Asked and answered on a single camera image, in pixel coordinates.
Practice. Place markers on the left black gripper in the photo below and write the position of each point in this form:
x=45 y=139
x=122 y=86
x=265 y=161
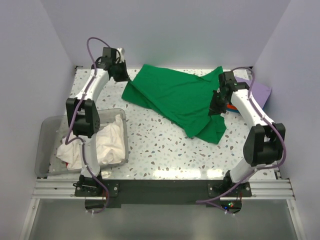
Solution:
x=125 y=77

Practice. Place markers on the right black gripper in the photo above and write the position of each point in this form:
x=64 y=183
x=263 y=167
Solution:
x=213 y=108

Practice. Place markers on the green t-shirt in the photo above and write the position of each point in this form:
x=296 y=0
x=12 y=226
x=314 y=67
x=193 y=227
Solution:
x=180 y=97

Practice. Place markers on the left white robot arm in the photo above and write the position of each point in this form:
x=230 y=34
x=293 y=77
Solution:
x=82 y=114

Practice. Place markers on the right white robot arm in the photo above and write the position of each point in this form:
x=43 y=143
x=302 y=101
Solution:
x=264 y=147

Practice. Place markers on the folded orange t-shirt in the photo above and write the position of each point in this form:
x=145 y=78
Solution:
x=229 y=106

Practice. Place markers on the folded blue t-shirt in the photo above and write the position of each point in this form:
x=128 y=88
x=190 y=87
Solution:
x=233 y=110

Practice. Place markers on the folded purple t-shirt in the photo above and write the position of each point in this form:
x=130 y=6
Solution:
x=259 y=91

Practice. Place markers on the white t-shirt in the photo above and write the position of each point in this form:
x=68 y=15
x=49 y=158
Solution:
x=110 y=147

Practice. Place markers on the clear plastic bin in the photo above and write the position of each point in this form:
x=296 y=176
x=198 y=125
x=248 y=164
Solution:
x=52 y=132

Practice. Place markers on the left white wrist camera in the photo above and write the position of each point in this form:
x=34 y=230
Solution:
x=120 y=55

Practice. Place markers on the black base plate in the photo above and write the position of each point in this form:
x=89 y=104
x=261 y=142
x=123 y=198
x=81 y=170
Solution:
x=146 y=192

